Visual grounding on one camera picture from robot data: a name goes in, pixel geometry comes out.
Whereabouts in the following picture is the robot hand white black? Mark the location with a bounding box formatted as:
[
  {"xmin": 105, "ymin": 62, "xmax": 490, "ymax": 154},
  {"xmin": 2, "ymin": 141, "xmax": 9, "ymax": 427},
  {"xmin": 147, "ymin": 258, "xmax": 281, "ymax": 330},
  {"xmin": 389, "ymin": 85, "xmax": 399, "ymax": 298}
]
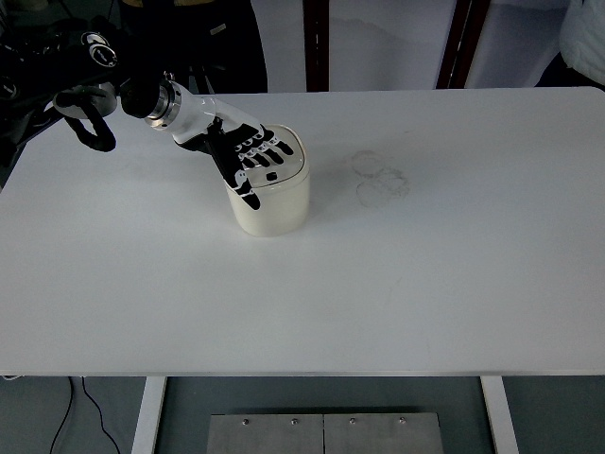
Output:
[{"xmin": 170, "ymin": 89, "xmax": 296, "ymax": 212}]

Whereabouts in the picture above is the cream trash bin with lid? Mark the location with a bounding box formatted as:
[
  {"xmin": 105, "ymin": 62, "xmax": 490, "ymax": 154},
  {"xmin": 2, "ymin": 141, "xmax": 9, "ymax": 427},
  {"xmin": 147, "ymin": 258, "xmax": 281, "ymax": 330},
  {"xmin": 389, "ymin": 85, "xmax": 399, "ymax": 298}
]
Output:
[{"xmin": 226, "ymin": 123, "xmax": 312, "ymax": 237}]

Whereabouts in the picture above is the person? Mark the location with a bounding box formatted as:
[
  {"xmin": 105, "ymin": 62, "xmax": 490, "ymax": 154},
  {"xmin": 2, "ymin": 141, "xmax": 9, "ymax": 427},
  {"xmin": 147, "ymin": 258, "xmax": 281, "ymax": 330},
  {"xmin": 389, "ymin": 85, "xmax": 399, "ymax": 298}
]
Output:
[
  {"xmin": 117, "ymin": 0, "xmax": 269, "ymax": 95},
  {"xmin": 559, "ymin": 0, "xmax": 605, "ymax": 87}
]

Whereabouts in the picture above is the white table leg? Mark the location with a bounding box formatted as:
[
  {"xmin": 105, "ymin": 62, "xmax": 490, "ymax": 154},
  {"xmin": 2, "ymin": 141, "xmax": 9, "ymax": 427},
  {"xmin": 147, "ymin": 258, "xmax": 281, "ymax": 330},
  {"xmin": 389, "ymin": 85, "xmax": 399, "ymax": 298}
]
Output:
[
  {"xmin": 478, "ymin": 376, "xmax": 520, "ymax": 454},
  {"xmin": 130, "ymin": 376, "xmax": 168, "ymax": 454}
]

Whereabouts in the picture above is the grey metal plate with screws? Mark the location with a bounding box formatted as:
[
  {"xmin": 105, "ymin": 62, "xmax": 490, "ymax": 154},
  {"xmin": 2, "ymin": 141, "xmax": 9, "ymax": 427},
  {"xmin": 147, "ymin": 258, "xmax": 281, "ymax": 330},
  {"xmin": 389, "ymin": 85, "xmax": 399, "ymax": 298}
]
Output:
[{"xmin": 206, "ymin": 412, "xmax": 444, "ymax": 454}]

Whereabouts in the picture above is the white partition screen dark frame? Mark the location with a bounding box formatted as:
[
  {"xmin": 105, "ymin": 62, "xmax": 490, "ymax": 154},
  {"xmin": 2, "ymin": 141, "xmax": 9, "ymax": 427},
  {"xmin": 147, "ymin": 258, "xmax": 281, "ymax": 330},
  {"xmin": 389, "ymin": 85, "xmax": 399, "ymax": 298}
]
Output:
[{"xmin": 249, "ymin": 0, "xmax": 574, "ymax": 92}]

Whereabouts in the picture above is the black floor cable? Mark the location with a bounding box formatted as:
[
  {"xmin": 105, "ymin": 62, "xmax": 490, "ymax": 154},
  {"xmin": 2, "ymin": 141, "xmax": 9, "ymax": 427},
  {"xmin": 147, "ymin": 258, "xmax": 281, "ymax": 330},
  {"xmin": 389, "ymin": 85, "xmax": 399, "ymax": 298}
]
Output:
[
  {"xmin": 48, "ymin": 376, "xmax": 76, "ymax": 454},
  {"xmin": 80, "ymin": 376, "xmax": 122, "ymax": 454}
]

